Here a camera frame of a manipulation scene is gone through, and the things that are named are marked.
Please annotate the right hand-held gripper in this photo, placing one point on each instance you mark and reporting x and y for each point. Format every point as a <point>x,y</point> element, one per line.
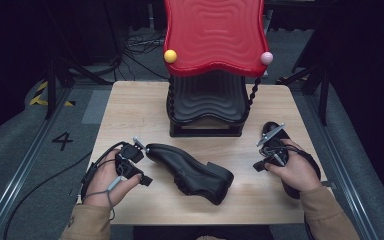
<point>275,145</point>

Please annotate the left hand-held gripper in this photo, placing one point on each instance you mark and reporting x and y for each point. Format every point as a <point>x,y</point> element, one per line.
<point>128,156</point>

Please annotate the black and red shoe rack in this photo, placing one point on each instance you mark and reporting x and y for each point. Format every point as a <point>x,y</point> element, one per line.
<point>213,33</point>

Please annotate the person's right hand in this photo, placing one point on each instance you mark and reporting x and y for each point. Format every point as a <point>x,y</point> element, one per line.
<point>300,170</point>

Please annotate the person's left hand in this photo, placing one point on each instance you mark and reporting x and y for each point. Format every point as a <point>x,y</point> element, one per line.
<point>101,181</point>

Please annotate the black metal stand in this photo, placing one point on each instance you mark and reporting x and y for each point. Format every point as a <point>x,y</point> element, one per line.
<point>50,93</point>
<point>323,100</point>

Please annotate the yellow black floor tape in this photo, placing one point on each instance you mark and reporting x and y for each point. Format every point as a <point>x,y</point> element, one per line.
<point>37,99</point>

